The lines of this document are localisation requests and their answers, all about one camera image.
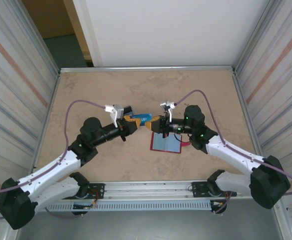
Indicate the blue VIP card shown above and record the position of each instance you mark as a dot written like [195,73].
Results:
[145,117]

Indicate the red card holder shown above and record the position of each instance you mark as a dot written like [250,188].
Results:
[173,145]

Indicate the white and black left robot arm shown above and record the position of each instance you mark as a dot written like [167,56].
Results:
[51,167]

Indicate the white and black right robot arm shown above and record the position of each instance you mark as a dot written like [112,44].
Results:
[235,152]

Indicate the grey metal sheet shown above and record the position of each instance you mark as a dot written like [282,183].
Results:
[148,225]

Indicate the translucent striped side panel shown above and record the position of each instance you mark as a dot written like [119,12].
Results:
[11,100]
[280,75]

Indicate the brown wooden door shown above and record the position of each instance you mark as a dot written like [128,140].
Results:
[48,17]

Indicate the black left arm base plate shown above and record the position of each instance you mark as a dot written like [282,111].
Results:
[98,187]

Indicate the aluminium mounting rail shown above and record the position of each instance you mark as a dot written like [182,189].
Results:
[148,186]

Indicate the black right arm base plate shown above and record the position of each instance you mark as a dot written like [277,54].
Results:
[198,187]

